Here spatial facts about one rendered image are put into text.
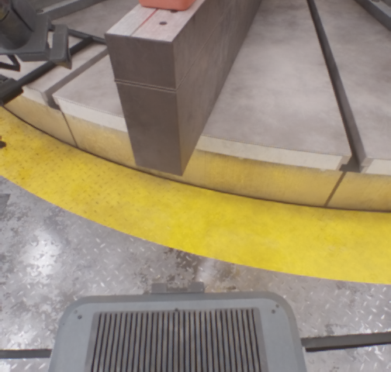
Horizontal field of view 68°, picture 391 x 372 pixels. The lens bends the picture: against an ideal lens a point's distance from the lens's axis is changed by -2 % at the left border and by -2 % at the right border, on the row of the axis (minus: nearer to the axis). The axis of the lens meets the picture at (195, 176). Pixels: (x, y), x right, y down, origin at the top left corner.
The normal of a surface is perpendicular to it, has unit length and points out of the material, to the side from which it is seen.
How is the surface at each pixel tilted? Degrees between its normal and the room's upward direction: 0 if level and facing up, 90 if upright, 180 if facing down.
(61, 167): 0
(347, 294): 0
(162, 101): 90
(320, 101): 0
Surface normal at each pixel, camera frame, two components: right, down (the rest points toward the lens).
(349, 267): -0.01, -0.64
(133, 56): -0.30, 0.73
